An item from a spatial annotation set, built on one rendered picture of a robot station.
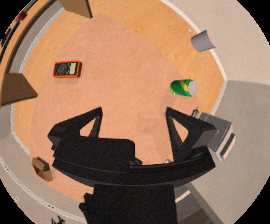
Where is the green drink can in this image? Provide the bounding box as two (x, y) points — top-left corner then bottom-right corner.
(170, 79), (198, 97)

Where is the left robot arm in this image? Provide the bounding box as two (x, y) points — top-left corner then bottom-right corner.
(79, 193), (93, 224)

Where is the brown cardboard box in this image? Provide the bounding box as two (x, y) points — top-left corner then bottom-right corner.
(31, 156), (53, 182)

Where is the orange digital multimeter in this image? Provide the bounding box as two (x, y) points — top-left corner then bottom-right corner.
(53, 60), (82, 78)

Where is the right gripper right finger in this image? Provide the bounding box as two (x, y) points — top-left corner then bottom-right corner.
(165, 107), (217, 162)

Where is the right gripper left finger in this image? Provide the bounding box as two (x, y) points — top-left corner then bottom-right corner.
(51, 107), (103, 137)

